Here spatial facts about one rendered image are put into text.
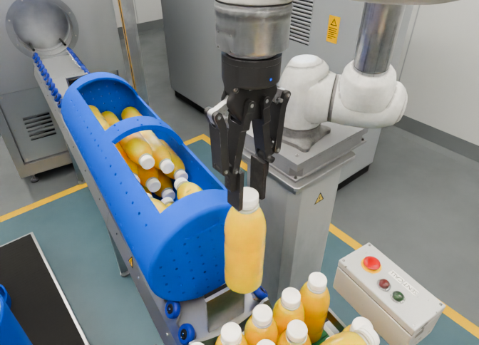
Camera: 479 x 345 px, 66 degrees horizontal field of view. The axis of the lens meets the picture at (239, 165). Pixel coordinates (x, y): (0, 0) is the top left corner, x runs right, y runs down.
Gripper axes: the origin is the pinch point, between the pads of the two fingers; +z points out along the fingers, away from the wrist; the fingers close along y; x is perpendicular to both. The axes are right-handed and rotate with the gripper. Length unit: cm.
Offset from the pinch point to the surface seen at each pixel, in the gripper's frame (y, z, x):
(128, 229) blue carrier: 10.0, 26.3, -29.7
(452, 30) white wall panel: -274, 32, -91
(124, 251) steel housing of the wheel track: 6, 53, -50
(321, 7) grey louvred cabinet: -145, 6, -111
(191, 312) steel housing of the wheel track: 3, 48, -16
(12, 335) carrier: 39, 46, -34
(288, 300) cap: -8.1, 30.1, 4.6
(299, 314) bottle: -9.8, 34.0, 6.7
